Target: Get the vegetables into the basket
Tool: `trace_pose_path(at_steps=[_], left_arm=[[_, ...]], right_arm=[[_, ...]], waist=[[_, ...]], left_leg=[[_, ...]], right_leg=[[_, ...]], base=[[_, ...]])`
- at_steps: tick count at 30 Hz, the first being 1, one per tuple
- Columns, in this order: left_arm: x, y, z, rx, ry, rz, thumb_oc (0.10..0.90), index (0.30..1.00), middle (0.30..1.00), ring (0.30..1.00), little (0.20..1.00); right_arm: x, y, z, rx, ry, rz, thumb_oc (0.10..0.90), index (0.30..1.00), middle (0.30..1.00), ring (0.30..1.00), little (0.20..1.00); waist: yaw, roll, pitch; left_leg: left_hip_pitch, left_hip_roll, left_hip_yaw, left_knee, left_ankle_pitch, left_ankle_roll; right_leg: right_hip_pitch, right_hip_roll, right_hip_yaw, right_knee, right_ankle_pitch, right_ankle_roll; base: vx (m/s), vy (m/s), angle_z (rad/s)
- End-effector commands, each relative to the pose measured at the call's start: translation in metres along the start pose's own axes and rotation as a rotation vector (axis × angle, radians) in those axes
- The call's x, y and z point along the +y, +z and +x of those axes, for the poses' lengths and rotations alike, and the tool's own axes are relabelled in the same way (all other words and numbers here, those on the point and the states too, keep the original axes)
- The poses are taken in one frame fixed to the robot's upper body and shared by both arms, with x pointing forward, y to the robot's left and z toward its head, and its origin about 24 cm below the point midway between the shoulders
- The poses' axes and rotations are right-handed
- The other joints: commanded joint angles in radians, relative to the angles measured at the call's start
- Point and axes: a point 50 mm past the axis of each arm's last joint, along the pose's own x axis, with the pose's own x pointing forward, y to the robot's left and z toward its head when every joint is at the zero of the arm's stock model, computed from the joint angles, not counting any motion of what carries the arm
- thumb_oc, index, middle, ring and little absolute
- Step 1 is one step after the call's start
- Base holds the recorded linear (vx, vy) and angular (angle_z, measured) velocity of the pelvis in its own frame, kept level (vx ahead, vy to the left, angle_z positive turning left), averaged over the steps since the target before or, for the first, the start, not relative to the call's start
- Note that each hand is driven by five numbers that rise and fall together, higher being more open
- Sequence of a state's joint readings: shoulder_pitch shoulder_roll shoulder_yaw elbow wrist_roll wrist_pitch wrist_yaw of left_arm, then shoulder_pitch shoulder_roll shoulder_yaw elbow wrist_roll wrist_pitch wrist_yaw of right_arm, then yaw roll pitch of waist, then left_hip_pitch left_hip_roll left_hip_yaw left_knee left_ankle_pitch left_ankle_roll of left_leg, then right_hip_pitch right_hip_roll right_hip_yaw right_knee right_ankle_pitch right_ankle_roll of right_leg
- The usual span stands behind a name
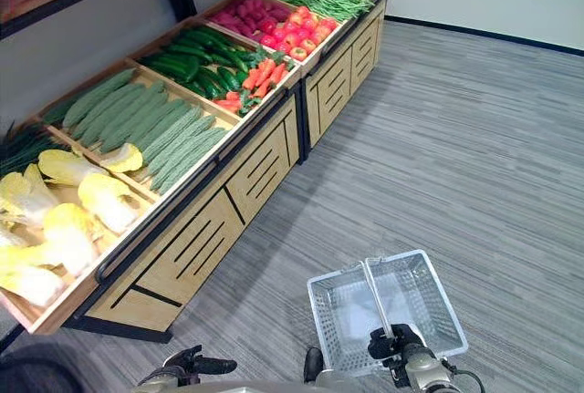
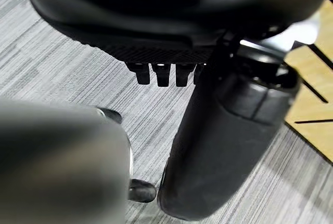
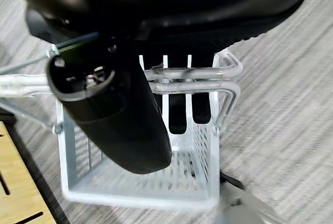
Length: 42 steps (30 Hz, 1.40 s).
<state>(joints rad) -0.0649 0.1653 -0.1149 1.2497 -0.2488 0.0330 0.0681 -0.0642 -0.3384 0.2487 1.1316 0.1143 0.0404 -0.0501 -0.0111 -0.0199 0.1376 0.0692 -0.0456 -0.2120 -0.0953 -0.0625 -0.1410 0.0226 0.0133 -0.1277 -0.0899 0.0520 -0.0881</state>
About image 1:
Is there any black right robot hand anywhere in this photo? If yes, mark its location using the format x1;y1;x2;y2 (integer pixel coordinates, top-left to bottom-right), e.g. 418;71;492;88
368;323;428;369

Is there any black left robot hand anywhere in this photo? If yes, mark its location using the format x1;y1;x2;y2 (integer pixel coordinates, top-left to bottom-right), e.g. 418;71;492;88
151;344;239;388

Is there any white plastic shopping basket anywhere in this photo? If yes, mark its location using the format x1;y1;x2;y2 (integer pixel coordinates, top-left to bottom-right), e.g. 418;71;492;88
306;249;470;378

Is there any silver robot leg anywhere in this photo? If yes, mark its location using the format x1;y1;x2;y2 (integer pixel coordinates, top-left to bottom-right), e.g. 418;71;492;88
312;367;353;393

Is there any dark robot foot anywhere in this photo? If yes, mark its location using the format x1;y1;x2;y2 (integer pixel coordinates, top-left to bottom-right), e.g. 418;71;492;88
302;346;326;386

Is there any long wooden display stand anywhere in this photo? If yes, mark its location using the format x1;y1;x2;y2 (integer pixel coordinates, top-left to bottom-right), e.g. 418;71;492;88
0;14;303;336

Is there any yellow napa cabbage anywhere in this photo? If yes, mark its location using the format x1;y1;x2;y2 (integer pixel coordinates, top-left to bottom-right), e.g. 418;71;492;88
77;172;148;235
99;142;145;174
0;163;61;231
41;202;100;276
36;149;110;187
0;245;68;308

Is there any green bitter gourd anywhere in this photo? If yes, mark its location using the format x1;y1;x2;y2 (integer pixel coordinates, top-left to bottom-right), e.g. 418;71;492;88
61;67;137;129
141;106;204;164
98;91;171;154
81;80;166;148
150;129;228;194
146;114;216;178
135;99;193;151
72;82;148;139

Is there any short wooden display stand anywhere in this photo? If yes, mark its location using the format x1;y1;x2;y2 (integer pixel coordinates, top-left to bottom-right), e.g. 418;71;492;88
200;0;396;150

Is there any orange carrot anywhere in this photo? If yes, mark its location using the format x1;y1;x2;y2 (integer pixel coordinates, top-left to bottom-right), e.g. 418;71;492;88
214;98;244;114
267;61;289;88
254;58;277;89
241;66;264;91
252;77;276;100

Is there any dark green cucumber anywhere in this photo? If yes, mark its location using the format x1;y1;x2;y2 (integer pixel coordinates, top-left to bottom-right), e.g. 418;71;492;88
194;67;230;101
213;45;251;71
139;52;203;85
162;41;216;60
215;64;250;92
181;26;239;49

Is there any green chives bunch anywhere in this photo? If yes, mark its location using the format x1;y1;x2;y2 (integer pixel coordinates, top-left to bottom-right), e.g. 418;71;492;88
0;122;63;178

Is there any dark green gourd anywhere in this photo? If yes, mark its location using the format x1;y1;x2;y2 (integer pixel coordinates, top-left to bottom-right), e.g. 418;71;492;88
42;90;92;126

